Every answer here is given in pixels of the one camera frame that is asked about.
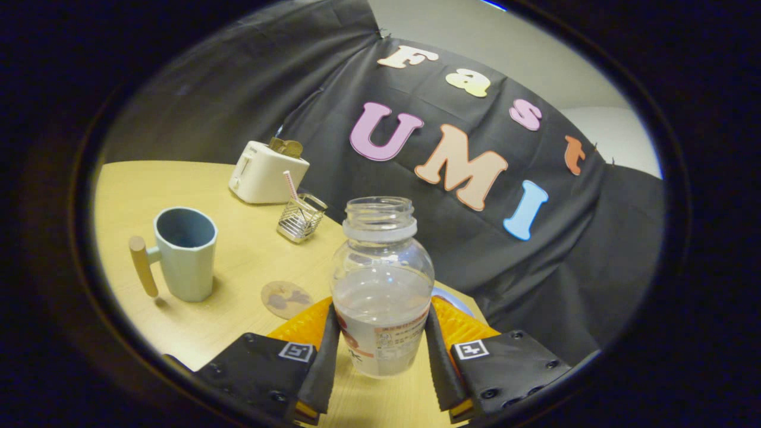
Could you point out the round wooden coaster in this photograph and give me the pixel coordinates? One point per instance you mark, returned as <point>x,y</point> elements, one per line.
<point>285,299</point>

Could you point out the white toaster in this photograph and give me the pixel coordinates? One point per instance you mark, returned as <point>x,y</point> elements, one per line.
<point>264,175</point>

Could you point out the striped pink straw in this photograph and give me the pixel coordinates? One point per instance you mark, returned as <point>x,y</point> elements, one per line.
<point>290,184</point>

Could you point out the black backdrop cloth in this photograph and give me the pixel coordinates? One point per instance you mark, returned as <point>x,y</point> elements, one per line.
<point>535,285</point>

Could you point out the blue plate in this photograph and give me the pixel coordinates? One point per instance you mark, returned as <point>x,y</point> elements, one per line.
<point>456,301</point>

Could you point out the clear plastic juice bottle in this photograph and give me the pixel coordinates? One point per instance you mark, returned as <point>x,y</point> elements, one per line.
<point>380,285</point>

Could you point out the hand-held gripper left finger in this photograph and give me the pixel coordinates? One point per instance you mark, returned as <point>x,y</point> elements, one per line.
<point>324,368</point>

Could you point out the wooden table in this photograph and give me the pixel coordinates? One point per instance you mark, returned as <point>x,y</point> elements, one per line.
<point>178,178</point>

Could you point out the brown toast slices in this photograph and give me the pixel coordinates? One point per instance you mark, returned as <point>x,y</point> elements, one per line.
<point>286,147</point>

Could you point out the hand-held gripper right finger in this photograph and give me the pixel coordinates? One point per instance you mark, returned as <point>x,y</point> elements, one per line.
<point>443,374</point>

